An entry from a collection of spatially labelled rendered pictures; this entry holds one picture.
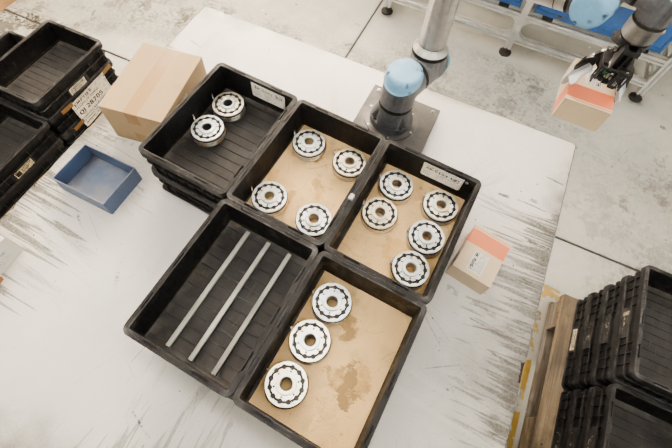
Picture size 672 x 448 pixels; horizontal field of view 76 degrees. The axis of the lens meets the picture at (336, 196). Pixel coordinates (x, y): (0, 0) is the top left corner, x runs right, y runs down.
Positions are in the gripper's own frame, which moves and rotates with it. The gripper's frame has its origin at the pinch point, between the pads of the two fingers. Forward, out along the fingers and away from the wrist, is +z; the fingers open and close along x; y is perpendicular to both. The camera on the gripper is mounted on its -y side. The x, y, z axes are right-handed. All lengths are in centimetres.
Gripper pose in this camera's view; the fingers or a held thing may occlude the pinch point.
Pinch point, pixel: (588, 90)
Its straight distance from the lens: 137.9
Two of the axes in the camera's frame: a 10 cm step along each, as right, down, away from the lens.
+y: -4.2, 7.9, -4.5
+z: -0.5, 4.7, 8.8
